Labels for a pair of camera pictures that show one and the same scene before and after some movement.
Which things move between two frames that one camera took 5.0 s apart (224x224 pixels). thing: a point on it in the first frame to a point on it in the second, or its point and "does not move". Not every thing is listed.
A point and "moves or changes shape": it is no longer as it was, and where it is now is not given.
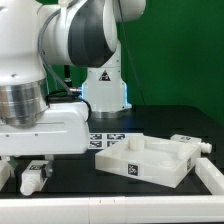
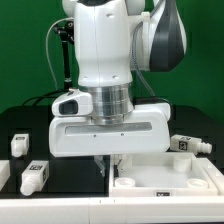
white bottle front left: (32, 179) does not move
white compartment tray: (158, 159) moves or changes shape
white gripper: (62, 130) to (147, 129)
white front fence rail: (114, 209) does not move
